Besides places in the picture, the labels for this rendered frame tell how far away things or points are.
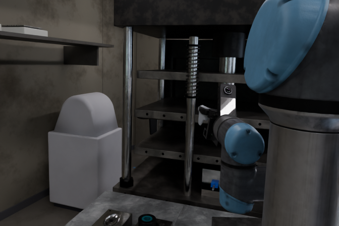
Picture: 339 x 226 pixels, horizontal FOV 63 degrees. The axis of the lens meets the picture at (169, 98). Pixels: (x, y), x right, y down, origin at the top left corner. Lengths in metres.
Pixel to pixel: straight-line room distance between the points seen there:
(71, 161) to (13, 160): 0.59
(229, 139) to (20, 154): 2.93
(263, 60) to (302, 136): 0.09
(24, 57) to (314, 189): 3.09
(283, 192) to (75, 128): 2.75
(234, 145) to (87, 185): 2.60
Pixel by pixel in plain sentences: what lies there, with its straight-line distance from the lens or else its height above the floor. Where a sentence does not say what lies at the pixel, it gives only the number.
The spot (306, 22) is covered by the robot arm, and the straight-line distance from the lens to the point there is 0.29.
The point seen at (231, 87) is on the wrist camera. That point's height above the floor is 1.54.
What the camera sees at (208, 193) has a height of 0.80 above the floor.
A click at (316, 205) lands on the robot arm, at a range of 0.35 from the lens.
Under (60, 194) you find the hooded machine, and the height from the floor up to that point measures 0.17.
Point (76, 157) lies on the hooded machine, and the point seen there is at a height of 0.61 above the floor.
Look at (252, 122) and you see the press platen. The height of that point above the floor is 1.27.
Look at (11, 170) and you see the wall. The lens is 3.33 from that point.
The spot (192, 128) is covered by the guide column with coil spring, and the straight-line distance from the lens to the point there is 1.67.
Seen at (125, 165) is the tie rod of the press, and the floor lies 0.93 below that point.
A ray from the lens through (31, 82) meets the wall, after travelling 3.31.
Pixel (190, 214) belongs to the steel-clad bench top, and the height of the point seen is 0.80.
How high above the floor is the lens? 1.60
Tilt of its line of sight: 7 degrees down
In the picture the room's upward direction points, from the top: 2 degrees clockwise
